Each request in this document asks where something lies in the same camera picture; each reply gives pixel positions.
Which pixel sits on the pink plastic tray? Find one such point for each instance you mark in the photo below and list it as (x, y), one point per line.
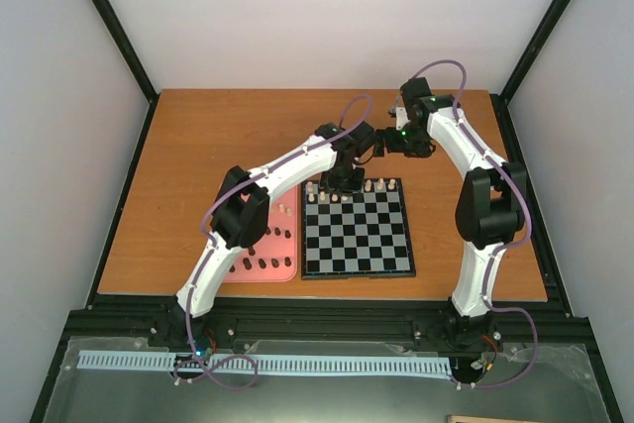
(274, 257)

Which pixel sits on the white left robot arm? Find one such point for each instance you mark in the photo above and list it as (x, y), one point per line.
(239, 216)

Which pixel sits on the light blue cable duct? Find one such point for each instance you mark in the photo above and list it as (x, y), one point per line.
(269, 365)

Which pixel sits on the black aluminium frame rail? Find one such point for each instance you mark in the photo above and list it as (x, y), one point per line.
(233, 321)

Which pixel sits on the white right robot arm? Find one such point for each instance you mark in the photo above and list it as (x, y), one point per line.
(491, 207)

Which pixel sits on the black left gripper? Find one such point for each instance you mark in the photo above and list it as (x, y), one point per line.
(356, 187)

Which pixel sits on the black and grey chessboard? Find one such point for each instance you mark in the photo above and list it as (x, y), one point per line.
(369, 237)

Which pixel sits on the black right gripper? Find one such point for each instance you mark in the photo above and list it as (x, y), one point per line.
(422, 151)

